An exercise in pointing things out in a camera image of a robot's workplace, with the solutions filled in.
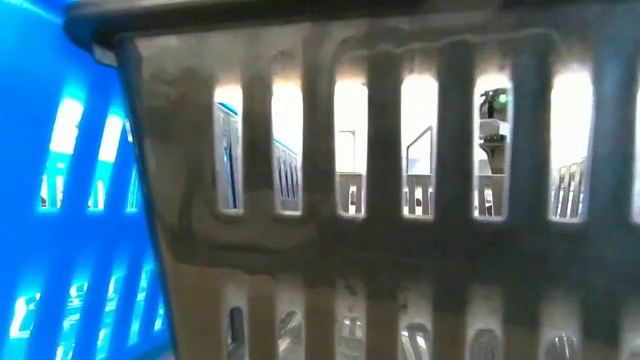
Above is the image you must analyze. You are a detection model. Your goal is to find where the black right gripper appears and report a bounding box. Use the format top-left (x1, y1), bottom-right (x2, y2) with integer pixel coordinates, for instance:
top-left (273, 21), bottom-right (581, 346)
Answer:
top-left (478, 87), bottom-right (511, 175)

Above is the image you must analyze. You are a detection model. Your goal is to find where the black slotted plastic basket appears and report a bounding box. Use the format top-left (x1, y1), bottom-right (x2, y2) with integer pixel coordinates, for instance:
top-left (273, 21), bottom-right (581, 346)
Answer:
top-left (63, 0), bottom-right (640, 360)

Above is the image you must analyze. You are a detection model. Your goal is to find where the blue slotted plastic basket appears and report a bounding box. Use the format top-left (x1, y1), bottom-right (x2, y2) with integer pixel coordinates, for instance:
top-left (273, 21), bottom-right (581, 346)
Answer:
top-left (0, 0), bottom-right (176, 360)

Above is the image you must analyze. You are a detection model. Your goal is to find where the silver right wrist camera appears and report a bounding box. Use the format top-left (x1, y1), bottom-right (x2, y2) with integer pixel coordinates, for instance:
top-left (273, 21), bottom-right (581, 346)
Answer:
top-left (478, 118), bottom-right (510, 142)

